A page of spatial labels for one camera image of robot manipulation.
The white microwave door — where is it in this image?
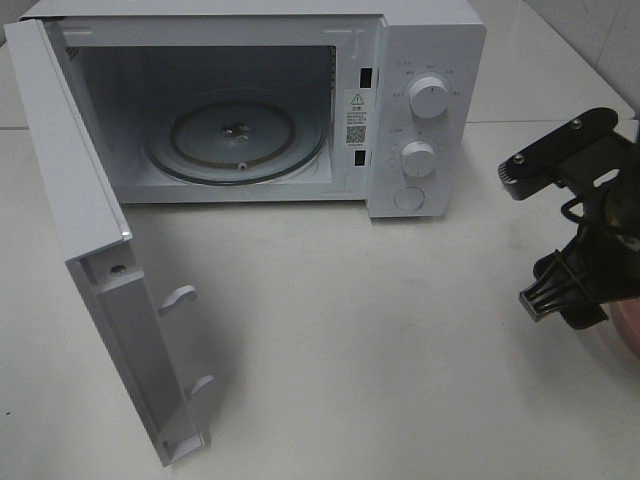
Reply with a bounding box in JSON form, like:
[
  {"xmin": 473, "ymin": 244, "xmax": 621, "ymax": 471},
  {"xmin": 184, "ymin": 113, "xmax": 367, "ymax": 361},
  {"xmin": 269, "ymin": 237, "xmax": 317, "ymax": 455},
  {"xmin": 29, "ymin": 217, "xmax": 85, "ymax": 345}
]
[{"xmin": 5, "ymin": 19, "xmax": 213, "ymax": 465}]

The white microwave oven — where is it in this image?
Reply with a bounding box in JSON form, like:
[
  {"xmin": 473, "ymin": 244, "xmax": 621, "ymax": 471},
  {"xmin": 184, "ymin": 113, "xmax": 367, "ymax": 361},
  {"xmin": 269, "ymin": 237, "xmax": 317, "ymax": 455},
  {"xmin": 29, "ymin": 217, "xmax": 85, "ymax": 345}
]
[{"xmin": 5, "ymin": 1, "xmax": 486, "ymax": 220}]

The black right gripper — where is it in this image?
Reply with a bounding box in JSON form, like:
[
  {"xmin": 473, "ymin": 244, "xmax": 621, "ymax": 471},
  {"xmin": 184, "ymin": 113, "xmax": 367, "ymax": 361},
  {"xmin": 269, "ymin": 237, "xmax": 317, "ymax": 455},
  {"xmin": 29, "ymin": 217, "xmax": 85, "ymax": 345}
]
[{"xmin": 498, "ymin": 107, "xmax": 639, "ymax": 330}]

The round white door button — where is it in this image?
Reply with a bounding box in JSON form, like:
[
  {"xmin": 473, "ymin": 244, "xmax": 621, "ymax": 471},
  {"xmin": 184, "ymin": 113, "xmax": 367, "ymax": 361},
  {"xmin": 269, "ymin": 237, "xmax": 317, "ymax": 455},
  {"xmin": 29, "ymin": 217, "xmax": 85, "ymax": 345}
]
[{"xmin": 394, "ymin": 187, "xmax": 425, "ymax": 211}]

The white microwave knob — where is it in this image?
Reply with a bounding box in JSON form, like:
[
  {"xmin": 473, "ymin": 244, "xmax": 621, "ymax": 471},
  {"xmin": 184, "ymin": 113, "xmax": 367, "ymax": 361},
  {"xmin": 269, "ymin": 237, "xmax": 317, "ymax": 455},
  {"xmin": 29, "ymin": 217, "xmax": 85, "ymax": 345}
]
[
  {"xmin": 400, "ymin": 141, "xmax": 437, "ymax": 178},
  {"xmin": 408, "ymin": 75, "xmax": 450, "ymax": 119}
]

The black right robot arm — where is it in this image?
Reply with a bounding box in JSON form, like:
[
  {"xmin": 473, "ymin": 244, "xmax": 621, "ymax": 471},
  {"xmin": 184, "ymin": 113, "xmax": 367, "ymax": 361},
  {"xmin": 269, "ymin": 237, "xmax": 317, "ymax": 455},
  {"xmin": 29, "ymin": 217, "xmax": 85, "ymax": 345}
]
[{"xmin": 498, "ymin": 107, "xmax": 639, "ymax": 330}]

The glass microwave turntable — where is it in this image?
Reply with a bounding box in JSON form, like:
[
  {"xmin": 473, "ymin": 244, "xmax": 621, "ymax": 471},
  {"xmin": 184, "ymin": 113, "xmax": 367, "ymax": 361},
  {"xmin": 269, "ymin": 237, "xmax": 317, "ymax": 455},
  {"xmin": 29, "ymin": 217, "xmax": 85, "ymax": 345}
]
[{"xmin": 145, "ymin": 99, "xmax": 327, "ymax": 186}]

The pink round plate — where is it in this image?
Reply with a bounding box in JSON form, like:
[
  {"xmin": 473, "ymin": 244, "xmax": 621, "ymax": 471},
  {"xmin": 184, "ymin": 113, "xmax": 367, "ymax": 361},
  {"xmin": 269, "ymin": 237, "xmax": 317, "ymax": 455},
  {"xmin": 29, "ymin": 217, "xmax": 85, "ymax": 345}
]
[{"xmin": 609, "ymin": 298, "xmax": 640, "ymax": 357}]

